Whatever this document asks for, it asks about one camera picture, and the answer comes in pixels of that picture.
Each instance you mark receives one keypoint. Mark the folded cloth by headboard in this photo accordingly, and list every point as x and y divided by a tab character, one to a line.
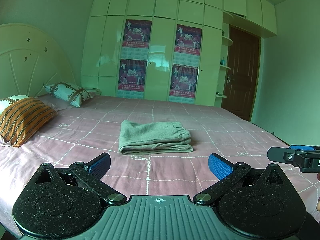
93	91

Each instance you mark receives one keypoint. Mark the small teal bottle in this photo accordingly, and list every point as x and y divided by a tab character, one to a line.
223	62

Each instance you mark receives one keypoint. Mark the orange striped pillow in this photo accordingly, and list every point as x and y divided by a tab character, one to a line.
22	119

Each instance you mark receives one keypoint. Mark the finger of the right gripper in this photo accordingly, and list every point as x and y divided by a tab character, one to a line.
281	155
305	147

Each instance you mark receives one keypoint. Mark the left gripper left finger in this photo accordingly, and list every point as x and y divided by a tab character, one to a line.
89	175

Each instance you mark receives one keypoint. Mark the silver door handle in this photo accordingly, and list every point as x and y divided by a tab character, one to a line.
229	79

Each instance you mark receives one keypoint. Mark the person's right hand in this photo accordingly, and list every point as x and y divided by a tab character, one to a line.
318	203

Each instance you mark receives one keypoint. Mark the rounded corner shelves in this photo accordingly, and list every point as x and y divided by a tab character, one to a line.
223	70

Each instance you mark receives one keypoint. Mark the cream built-in wardrobe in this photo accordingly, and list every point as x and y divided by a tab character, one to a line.
103	49

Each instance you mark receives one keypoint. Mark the upper left calendar poster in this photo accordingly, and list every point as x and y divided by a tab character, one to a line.
137	33

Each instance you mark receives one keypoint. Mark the calendar poster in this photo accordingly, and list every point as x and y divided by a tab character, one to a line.
188	40
137	33
183	81
132	75

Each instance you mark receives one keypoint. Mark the dark brown wooden door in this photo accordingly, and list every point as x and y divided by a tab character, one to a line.
244	61

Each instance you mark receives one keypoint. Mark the grey-green sweatpants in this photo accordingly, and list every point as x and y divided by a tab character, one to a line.
153	138

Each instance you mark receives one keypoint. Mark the white patterned pillow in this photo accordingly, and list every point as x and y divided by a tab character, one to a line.
68	92

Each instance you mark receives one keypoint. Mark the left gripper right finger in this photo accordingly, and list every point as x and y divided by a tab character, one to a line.
229	176

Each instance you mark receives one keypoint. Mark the lower left calendar poster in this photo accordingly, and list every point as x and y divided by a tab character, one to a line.
132	75

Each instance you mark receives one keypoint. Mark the lower right calendar poster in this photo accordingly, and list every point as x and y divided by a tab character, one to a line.
183	81

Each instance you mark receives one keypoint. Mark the upper right calendar poster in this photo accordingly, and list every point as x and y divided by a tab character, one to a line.
188	40

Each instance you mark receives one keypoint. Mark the cream arched headboard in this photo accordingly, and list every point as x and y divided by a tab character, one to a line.
30	59

